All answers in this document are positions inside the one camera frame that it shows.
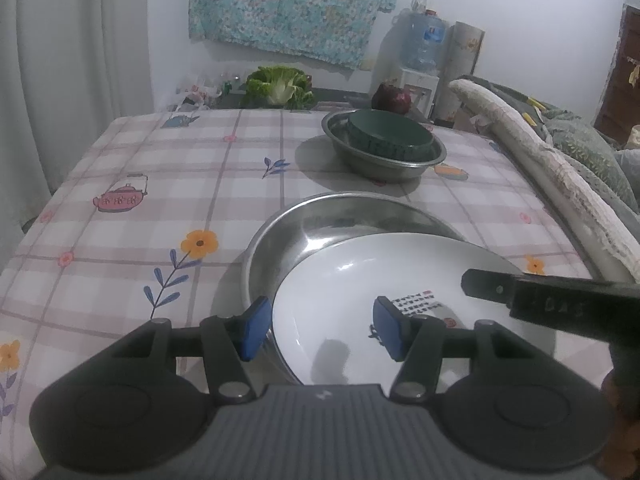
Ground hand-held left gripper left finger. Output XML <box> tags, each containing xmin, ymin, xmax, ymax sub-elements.
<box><xmin>70</xmin><ymin>296</ymin><xmax>274</xmax><ymax>405</ymax></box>

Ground person's right hand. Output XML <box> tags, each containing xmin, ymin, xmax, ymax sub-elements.
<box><xmin>601</xmin><ymin>372</ymin><xmax>640</xmax><ymax>463</ymax></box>

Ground white water dispenser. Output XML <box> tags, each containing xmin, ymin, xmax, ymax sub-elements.
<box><xmin>372</xmin><ymin>35</ymin><xmax>442</xmax><ymax>117</ymax></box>

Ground rolled beige mat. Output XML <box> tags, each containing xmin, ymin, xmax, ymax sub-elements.
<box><xmin>434</xmin><ymin>21</ymin><xmax>486</xmax><ymax>124</ymax></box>

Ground white printed plate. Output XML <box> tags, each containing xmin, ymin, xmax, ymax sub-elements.
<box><xmin>271</xmin><ymin>232</ymin><xmax>557</xmax><ymax>387</ymax></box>

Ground green leafy cabbage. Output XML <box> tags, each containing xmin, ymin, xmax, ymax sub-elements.
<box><xmin>244</xmin><ymin>65</ymin><xmax>316</xmax><ymax>110</ymax></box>

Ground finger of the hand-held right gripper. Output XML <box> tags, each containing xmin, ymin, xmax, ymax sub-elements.
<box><xmin>460</xmin><ymin>268</ymin><xmax>524</xmax><ymax>307</ymax></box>

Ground teal floral wall cloth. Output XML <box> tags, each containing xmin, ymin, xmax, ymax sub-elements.
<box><xmin>188</xmin><ymin>0</ymin><xmax>404</xmax><ymax>71</ymax></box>

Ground red onion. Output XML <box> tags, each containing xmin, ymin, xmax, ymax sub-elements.
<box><xmin>370</xmin><ymin>82</ymin><xmax>414</xmax><ymax>114</ymax></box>

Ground brown wooden cabinet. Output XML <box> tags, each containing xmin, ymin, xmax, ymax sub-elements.
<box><xmin>594</xmin><ymin>3</ymin><xmax>640</xmax><ymax>147</ymax></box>

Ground blue water bottle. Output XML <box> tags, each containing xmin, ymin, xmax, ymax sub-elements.
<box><xmin>399</xmin><ymin>9</ymin><xmax>448</xmax><ymax>74</ymax></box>

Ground checked floral tablecloth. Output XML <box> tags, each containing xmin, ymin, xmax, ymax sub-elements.
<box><xmin>0</xmin><ymin>106</ymin><xmax>617</xmax><ymax>480</ymax></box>

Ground crumpled plastic bags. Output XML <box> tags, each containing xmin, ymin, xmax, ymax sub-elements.
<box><xmin>174</xmin><ymin>71</ymin><xmax>247</xmax><ymax>109</ymax></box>

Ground white curtain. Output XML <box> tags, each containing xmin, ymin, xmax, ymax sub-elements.
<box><xmin>0</xmin><ymin>0</ymin><xmax>153</xmax><ymax>233</ymax></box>

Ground green patterned blanket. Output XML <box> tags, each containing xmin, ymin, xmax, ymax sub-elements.
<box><xmin>541</xmin><ymin>109</ymin><xmax>640</xmax><ymax>213</ymax></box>

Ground dark green bowl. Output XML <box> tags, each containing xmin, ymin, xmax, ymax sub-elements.
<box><xmin>347</xmin><ymin>108</ymin><xmax>435</xmax><ymax>161</ymax></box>

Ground white worn towel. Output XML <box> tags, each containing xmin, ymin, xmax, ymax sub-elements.
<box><xmin>448</xmin><ymin>78</ymin><xmax>640</xmax><ymax>282</ymax></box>

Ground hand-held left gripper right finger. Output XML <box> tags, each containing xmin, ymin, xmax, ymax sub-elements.
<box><xmin>374</xmin><ymin>296</ymin><xmax>577</xmax><ymax>405</ymax></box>

